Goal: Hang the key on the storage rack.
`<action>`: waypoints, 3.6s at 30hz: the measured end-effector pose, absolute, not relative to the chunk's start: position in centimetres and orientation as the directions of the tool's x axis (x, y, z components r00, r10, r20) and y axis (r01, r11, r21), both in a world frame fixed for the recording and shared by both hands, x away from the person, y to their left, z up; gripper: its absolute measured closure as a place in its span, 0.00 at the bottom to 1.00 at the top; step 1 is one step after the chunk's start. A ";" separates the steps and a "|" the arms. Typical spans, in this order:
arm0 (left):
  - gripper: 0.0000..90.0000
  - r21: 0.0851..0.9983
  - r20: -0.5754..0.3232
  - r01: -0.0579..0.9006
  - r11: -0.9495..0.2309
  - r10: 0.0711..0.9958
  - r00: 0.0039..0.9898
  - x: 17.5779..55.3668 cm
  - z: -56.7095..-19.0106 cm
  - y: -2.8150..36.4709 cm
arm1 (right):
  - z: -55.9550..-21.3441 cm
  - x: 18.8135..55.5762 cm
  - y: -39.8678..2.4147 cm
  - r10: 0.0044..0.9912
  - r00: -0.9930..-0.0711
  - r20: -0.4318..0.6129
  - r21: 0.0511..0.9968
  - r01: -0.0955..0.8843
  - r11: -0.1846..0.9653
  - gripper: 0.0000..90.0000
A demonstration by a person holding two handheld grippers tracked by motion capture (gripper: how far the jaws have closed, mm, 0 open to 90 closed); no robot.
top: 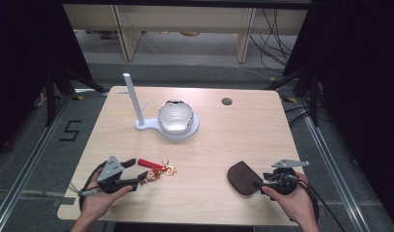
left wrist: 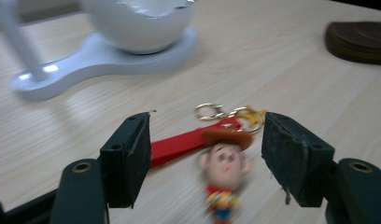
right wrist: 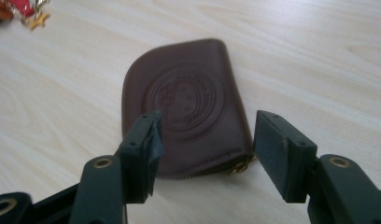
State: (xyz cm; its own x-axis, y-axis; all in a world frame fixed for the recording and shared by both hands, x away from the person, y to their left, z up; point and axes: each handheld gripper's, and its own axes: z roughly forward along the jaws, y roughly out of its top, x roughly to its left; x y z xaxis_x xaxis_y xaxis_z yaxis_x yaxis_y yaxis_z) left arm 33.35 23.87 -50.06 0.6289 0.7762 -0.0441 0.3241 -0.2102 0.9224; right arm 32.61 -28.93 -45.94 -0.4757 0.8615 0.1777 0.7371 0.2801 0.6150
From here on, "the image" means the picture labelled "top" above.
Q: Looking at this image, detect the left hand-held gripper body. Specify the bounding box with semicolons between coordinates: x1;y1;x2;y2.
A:
97;156;127;194

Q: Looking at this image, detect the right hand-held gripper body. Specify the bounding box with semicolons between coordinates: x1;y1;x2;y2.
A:
263;158;311;196

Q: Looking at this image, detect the brown leather pouch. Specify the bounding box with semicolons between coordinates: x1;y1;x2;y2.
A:
226;160;266;197

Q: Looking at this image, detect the red keychain with doll figure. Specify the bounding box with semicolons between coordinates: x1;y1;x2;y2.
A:
136;158;179;186

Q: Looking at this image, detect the white scalloped bowl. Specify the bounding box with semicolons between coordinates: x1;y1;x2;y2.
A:
156;99;195;135

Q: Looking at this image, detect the white stand with pegs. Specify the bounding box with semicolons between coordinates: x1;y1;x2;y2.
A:
116;72;201;142

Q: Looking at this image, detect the person's right hand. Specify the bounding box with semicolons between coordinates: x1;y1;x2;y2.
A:
261;171;319;226

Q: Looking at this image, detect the person's left hand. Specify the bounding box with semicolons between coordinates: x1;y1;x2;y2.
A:
78;175;134;224

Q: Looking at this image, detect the black tape floor mark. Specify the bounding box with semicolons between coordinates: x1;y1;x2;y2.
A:
58;119;84;142

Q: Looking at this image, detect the black metal stand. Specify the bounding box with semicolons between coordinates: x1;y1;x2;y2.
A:
265;66;323;128
44;65;108;128

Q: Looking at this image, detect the light wooden shelf unit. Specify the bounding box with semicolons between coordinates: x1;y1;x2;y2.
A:
63;3;309;65

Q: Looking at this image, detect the black curtain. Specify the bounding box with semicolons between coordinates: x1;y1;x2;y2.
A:
0;0;94;160
282;0;394;228

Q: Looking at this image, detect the left hand-held gripper black cable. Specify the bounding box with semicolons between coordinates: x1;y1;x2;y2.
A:
78;161;108;212

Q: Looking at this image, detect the hand-held gripper black cable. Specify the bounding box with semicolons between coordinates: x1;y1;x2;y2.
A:
293;175;348;232
78;161;108;212

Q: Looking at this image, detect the grey cable plug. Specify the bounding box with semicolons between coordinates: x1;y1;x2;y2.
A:
69;182;100;198

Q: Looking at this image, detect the aluminium floor rail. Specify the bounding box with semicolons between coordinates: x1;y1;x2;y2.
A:
299;96;371;232
0;93;74;232

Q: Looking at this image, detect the right hand-held gripper black cable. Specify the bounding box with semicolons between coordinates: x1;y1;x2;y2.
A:
293;175;348;232

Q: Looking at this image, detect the white floor cable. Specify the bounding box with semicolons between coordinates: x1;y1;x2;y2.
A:
230;63;274;82

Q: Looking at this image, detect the bundle of black cables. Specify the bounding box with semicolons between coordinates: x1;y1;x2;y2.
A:
248;8;299;73

